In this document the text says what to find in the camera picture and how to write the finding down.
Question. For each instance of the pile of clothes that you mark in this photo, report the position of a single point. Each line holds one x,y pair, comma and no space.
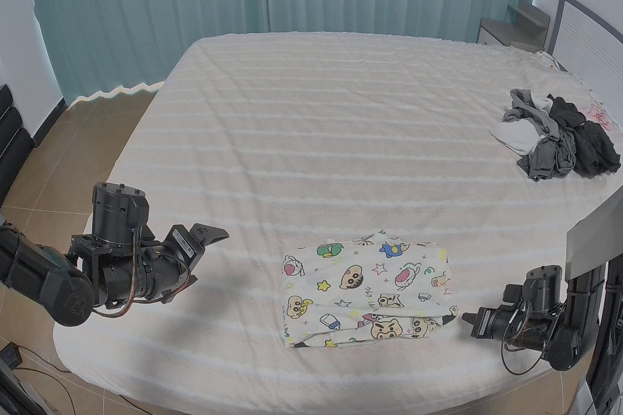
559,150

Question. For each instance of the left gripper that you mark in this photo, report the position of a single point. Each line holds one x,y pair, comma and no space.
155,274

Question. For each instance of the bed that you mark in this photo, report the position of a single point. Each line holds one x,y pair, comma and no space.
292,136

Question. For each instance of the black padded chair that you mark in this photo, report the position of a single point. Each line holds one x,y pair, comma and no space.
12,136

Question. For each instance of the grey bedside table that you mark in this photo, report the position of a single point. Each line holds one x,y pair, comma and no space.
516,29

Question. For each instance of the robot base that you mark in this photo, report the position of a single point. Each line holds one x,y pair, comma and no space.
19,396

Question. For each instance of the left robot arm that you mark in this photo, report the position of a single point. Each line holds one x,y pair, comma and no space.
53,281

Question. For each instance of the small black device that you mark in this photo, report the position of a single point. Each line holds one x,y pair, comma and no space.
9,353

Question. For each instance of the white printed pyjama top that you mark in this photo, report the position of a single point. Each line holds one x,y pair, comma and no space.
360,286

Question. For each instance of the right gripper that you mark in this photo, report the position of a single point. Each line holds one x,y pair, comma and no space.
501,324

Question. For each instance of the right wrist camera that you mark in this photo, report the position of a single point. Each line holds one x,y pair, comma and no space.
513,294

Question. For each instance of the white printed pillow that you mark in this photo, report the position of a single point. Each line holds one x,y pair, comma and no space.
599,115

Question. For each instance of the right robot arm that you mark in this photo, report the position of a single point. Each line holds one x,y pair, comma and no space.
567,345

